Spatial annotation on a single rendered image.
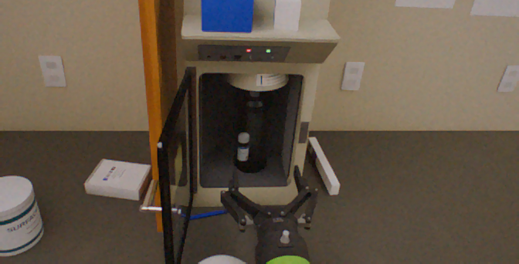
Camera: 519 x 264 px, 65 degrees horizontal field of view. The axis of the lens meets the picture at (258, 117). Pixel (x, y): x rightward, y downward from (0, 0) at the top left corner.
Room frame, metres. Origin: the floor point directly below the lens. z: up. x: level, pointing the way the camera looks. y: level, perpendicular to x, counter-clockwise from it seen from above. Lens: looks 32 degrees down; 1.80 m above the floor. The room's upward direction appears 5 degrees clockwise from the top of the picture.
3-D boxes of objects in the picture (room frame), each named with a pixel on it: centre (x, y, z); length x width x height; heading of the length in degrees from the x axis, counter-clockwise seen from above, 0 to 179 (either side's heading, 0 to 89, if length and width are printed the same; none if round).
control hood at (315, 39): (0.83, 0.01, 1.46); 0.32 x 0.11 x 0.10; 98
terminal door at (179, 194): (0.70, 0.17, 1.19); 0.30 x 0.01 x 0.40; 2
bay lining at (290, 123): (1.01, 0.04, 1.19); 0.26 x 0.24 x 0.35; 98
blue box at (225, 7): (0.82, 0.08, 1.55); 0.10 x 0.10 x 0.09; 8
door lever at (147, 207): (0.63, 0.19, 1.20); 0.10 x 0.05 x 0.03; 2
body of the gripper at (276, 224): (0.55, -0.05, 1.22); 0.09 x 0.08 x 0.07; 9
